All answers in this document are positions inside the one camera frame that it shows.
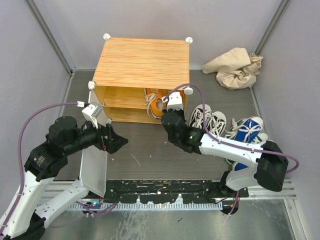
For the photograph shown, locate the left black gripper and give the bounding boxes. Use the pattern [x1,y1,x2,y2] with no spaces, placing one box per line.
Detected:
[65,114,129,154]

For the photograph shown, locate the black white sneaker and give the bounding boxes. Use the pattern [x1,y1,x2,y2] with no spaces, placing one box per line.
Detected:
[206,111,227,136]
[189,104,212,129]

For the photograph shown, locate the orange sneaker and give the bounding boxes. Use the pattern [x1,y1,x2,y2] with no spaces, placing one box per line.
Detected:
[143,88,166,120]

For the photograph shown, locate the white translucent cabinet door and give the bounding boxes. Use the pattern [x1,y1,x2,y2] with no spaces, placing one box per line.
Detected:
[79,90,111,197]

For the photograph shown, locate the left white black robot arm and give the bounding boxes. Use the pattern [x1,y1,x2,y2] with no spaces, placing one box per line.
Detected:
[0,116,129,240]

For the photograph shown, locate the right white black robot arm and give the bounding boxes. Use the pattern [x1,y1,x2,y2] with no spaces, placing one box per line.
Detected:
[161,110,289,197]

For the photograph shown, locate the wood grain shoe cabinet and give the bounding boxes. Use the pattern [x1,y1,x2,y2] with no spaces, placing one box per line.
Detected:
[88,33,193,124]

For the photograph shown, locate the green sneaker left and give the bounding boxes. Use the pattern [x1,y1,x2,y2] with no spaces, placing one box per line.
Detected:
[224,118,246,139]

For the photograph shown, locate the green sneaker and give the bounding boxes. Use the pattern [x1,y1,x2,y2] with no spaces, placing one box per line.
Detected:
[224,118,246,139]
[226,132,269,165]

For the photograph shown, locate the blue sneaker upper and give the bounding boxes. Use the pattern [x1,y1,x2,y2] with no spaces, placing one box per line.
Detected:
[232,116,264,143]

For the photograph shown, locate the blue sneaker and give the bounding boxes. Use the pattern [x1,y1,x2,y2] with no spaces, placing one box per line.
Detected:
[232,116,264,143]
[232,162,247,171]

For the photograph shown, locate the blue sneaker lower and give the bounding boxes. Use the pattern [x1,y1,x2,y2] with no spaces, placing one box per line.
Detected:
[232,162,247,171]

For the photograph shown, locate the crumpled beige cloth bag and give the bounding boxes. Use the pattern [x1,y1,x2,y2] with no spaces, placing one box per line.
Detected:
[202,47,263,90]

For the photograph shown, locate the green sneaker lower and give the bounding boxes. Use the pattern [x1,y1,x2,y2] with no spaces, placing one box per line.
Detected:
[226,132,269,165]

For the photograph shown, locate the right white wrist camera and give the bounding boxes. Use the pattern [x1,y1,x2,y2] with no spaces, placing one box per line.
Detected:
[161,91,184,111]

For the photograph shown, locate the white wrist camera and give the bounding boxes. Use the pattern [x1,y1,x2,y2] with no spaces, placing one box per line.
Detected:
[81,102,103,129]
[161,91,184,111]

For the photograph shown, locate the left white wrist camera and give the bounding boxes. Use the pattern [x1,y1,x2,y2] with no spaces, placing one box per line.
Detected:
[81,102,103,129]

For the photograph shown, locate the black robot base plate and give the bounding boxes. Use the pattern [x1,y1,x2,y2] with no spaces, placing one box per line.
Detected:
[102,180,236,204]

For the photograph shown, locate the slotted grey cable duct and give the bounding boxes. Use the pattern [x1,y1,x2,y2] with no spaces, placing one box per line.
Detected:
[37,201,223,211]

